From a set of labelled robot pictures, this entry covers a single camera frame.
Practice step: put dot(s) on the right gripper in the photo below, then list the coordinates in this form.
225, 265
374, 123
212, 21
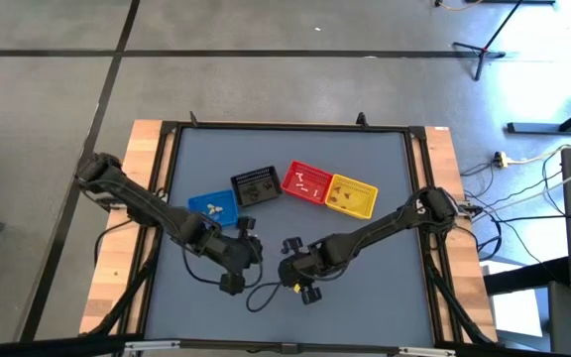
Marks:
300, 265

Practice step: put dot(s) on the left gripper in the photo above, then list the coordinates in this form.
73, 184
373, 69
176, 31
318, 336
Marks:
236, 253

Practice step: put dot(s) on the blue plastic basket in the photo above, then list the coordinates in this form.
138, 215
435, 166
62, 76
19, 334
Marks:
226, 218

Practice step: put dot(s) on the black plastic spider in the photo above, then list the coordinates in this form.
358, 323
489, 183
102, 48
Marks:
252, 197
256, 188
268, 186

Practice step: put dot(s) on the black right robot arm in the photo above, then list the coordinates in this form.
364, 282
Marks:
394, 220

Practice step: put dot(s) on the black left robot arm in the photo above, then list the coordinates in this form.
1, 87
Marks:
142, 203

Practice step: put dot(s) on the yellow plastic basket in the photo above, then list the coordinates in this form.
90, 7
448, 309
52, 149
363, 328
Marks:
362, 203

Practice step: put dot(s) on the black plastic basket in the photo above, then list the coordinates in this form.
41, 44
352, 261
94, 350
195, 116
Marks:
246, 177

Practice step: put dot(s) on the red plastic basket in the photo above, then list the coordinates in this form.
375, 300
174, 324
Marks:
315, 176

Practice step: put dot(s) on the wooden table side board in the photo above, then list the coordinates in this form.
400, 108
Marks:
464, 258
117, 258

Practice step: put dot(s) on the power strip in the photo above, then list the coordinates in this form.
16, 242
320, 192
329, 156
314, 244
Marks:
501, 159

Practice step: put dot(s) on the black tripod stand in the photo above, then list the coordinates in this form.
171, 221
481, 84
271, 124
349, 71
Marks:
484, 49

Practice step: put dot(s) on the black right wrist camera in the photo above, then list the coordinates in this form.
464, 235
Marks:
293, 244

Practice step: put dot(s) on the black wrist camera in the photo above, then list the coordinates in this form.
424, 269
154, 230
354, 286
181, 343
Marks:
246, 223
293, 244

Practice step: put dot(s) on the aluminium camera rig bar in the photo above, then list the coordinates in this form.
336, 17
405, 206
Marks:
285, 347

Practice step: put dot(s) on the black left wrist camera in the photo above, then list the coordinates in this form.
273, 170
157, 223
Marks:
246, 223

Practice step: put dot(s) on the black table frame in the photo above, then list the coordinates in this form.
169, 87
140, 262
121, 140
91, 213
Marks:
290, 126

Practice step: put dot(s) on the black desk leg frame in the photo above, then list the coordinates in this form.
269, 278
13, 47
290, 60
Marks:
538, 128

